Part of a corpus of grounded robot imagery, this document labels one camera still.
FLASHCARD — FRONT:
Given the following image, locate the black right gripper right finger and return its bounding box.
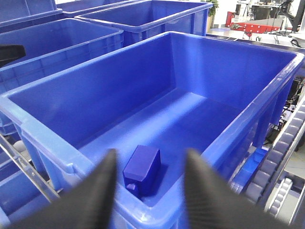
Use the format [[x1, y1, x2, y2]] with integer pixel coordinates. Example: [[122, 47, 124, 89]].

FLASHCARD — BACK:
[[183, 148, 288, 229]]

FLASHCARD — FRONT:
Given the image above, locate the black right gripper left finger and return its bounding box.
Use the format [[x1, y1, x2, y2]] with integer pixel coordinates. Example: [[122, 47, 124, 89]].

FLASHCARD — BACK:
[[9, 149, 117, 229]]

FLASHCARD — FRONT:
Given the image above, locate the blue plastic bottle part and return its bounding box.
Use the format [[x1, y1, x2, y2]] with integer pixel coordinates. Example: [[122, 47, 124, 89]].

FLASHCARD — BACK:
[[122, 145, 161, 198]]

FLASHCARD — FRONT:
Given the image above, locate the white roller track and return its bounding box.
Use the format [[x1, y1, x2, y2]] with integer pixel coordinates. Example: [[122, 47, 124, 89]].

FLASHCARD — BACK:
[[244, 97, 305, 207]]

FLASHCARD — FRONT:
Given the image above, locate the large blue target bin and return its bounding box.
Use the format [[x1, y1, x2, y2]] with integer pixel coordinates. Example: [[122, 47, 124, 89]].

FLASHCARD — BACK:
[[0, 31, 305, 229]]

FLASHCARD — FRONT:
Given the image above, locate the blue neighbouring bin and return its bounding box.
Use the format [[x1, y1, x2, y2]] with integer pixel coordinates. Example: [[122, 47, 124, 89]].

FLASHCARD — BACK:
[[0, 19, 123, 93]]

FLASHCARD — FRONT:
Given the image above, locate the blue rear bin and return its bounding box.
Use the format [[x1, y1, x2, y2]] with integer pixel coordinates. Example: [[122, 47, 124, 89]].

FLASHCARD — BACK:
[[78, 0, 213, 46]]

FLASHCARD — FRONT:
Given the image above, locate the red metal machine frame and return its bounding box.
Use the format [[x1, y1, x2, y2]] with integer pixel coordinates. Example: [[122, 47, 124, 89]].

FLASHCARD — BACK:
[[225, 11, 284, 37]]

